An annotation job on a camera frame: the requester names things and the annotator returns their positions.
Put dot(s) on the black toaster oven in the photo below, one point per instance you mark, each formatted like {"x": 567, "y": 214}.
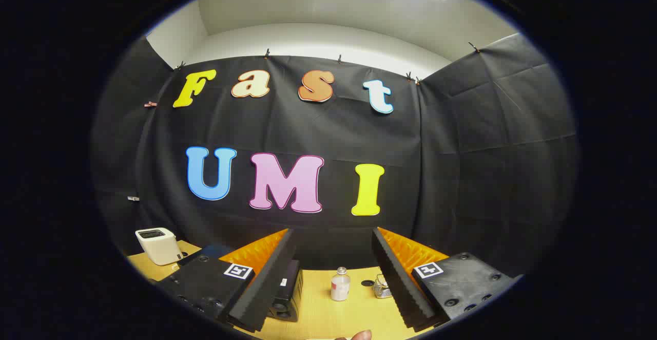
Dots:
{"x": 287, "y": 299}

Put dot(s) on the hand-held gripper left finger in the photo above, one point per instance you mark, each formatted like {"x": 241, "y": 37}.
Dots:
{"x": 267, "y": 288}

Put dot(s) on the small black round disc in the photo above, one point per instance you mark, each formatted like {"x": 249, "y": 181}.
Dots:
{"x": 367, "y": 283}

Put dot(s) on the white bread toaster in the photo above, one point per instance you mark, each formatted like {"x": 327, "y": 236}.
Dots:
{"x": 159, "y": 247}

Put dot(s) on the clear plastic bottle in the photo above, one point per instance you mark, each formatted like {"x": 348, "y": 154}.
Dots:
{"x": 340, "y": 286}

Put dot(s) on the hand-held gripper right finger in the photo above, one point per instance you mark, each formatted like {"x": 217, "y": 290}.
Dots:
{"x": 400, "y": 288}

